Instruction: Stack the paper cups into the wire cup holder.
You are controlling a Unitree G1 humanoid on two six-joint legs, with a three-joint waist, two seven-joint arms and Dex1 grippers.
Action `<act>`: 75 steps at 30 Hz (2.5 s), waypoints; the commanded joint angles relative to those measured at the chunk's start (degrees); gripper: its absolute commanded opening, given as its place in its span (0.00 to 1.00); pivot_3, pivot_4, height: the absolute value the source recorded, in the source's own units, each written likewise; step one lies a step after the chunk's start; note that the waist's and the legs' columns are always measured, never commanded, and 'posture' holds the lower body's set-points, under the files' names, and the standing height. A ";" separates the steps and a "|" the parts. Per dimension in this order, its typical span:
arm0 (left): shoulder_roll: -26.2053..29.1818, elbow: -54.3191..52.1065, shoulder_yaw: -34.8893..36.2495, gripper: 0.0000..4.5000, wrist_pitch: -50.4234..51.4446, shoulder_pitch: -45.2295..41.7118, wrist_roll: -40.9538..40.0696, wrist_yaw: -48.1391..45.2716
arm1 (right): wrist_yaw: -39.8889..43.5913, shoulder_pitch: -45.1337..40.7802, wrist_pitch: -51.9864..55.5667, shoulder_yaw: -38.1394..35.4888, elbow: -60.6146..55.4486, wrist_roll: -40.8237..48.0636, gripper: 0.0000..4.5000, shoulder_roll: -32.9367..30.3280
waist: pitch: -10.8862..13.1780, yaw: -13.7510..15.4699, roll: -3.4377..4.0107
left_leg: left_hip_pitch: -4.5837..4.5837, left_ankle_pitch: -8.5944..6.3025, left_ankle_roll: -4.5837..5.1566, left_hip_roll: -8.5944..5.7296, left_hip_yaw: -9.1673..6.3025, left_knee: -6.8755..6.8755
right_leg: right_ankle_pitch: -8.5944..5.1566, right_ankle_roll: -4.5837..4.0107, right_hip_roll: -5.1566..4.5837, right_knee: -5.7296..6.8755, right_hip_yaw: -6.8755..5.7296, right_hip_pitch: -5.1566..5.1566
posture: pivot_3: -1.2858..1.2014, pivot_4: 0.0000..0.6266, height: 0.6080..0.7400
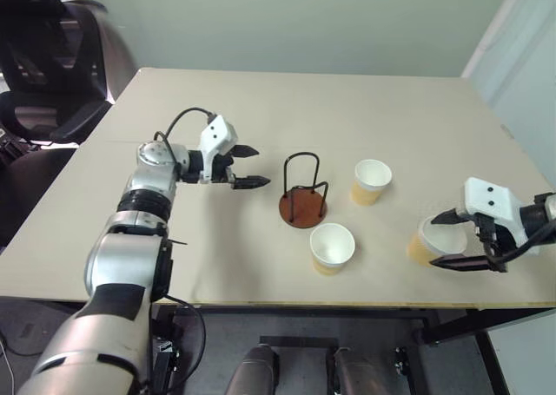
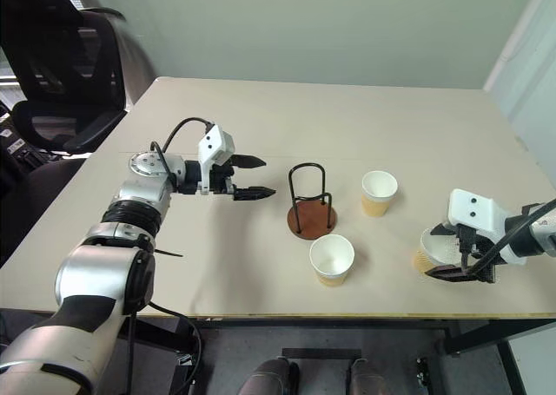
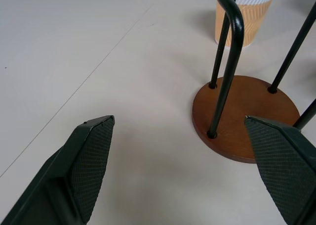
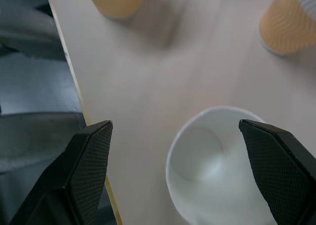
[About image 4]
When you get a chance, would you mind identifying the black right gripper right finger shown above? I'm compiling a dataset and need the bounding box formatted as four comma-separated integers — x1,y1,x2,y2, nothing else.
238,119,316,225

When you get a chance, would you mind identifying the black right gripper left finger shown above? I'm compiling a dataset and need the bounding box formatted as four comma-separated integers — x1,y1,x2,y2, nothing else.
9,120,114,225

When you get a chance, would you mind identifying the orange ripple paper cup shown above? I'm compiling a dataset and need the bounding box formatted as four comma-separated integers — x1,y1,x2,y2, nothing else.
83,0,145,19
258,0,316,57

